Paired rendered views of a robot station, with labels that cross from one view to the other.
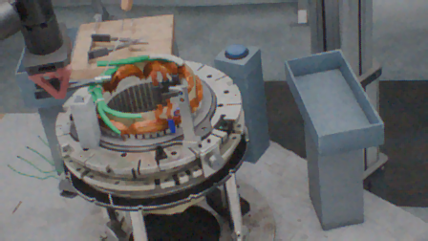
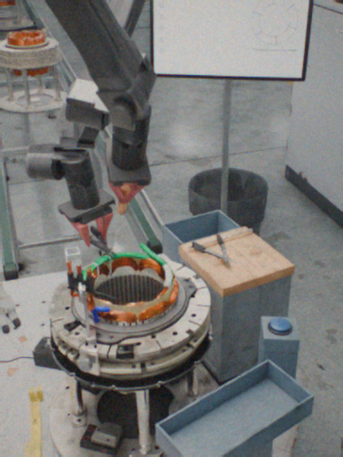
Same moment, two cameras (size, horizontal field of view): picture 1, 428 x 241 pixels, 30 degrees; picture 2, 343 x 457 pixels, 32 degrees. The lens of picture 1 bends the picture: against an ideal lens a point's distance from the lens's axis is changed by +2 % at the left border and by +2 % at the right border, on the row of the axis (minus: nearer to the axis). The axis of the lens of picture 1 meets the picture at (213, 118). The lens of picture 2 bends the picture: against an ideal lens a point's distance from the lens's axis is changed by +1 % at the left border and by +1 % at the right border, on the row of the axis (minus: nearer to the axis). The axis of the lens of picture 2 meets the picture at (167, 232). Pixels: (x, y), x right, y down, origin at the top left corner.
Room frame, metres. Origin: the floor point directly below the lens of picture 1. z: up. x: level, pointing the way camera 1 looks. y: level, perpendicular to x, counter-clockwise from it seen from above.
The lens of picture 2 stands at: (0.71, -0.74, 1.80)
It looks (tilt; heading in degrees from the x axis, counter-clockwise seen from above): 31 degrees down; 59
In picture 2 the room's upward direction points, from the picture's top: 1 degrees counter-clockwise
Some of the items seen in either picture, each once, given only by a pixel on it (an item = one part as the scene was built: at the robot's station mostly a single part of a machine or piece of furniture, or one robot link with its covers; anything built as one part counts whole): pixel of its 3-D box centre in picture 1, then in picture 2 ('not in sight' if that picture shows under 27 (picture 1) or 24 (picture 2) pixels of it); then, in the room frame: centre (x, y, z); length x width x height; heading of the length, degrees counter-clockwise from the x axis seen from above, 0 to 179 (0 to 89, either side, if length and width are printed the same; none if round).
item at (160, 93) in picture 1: (167, 88); (80, 282); (1.02, 0.06, 1.21); 0.04 x 0.04 x 0.03; 77
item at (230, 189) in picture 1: (232, 199); (143, 416); (1.09, -0.01, 0.91); 0.02 x 0.02 x 0.21
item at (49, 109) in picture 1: (65, 105); (201, 272); (1.45, 0.31, 0.92); 0.17 x 0.11 x 0.28; 175
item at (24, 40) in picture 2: not in sight; (28, 53); (1.74, 2.32, 1.05); 0.22 x 0.22 x 0.20
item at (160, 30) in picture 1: (124, 46); (234, 259); (1.44, 0.16, 1.05); 0.20 x 0.19 x 0.02; 85
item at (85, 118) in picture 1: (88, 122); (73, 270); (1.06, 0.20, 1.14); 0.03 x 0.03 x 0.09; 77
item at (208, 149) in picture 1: (207, 158); (91, 358); (1.01, 0.02, 1.07); 0.04 x 0.02 x 0.05; 125
